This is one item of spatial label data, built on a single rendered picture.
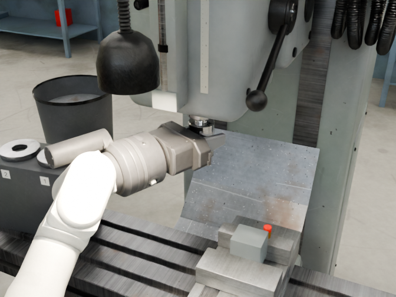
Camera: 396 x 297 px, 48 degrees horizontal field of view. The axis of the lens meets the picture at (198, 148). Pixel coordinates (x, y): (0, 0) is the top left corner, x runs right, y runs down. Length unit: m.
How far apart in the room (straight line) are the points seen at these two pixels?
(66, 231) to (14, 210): 0.53
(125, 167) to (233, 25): 0.25
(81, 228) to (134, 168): 0.12
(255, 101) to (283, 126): 0.55
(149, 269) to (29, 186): 0.32
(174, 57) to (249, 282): 0.42
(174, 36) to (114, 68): 0.13
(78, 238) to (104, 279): 0.38
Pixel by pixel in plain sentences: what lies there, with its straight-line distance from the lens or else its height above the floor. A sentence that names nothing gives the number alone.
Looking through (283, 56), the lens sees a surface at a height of 1.37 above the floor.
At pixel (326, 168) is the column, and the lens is 1.17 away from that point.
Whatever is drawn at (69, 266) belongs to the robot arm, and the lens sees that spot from 0.63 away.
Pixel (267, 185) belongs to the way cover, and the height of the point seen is 0.96.
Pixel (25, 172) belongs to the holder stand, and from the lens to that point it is 1.05.
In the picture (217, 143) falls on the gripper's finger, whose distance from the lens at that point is 0.77.
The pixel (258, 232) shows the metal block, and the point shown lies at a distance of 0.87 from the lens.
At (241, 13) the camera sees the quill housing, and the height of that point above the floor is 1.47.
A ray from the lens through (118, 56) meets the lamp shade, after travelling 0.49.
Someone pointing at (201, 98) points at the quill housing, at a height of 1.35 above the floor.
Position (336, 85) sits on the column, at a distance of 1.08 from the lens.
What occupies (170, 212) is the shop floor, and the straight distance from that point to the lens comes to 2.67.
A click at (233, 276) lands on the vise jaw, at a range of 0.83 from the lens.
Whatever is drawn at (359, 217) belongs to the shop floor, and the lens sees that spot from 2.78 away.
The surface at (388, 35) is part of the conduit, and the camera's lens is 0.85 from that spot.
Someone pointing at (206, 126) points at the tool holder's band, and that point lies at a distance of 0.76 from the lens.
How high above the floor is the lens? 1.60
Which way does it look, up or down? 29 degrees down
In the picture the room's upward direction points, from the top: straight up
